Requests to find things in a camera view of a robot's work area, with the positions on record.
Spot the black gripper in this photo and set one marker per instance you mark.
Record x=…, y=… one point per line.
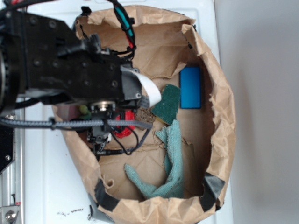
x=104, y=114

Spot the red paper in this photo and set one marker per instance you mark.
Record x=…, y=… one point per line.
x=124, y=131

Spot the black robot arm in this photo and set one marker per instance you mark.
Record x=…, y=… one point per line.
x=42, y=61

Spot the brown rock chunk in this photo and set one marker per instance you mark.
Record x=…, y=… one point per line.
x=145, y=116

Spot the green yellow sponge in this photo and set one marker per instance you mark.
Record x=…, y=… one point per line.
x=167, y=109

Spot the brown paper-lined box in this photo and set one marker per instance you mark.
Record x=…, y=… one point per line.
x=166, y=43

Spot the green plush toy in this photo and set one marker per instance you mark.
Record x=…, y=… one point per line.
x=85, y=113

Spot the blue rectangular block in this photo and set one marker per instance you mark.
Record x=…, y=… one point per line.
x=190, y=85

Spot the teal microfiber cloth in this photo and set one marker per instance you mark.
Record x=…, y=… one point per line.
x=174, y=184

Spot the black metal bracket plate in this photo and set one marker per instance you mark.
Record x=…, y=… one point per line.
x=6, y=147

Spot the aluminium frame rail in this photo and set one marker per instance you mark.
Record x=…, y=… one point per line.
x=11, y=182

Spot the silver corner bracket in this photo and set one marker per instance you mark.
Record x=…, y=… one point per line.
x=9, y=214

